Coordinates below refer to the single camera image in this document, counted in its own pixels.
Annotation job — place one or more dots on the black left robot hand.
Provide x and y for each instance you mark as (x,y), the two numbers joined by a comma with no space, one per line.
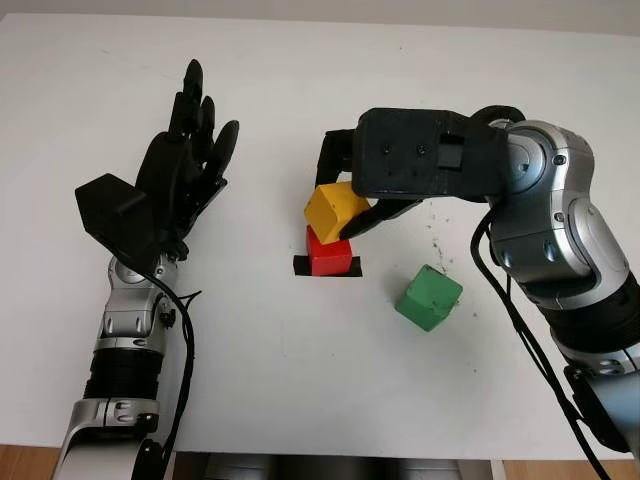
(170,170)

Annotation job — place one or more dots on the black tape strip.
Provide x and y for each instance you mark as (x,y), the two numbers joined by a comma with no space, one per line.
(301,266)

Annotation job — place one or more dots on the dark grey robot torso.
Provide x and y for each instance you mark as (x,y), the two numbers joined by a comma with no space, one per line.
(300,467)

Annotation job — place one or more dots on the red wooden block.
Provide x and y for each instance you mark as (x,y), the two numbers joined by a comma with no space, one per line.
(330,257)

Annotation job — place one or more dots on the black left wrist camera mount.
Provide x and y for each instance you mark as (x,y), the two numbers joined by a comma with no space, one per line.
(115,210)

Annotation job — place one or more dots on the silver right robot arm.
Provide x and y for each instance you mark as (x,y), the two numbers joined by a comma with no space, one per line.
(560,210)

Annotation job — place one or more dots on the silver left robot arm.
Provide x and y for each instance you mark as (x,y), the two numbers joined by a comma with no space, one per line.
(125,320)

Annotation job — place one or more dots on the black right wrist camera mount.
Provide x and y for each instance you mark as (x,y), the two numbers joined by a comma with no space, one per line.
(410,155)

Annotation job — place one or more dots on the yellow wooden block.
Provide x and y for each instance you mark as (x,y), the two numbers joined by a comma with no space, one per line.
(330,207)

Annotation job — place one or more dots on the green wooden block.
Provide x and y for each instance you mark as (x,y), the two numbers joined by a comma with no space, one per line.
(427,297)

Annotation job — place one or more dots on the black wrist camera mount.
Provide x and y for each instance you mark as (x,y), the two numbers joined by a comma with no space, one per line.
(115,210)
(410,155)

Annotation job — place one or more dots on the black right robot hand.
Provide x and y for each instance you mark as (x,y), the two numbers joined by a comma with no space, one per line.
(332,155)

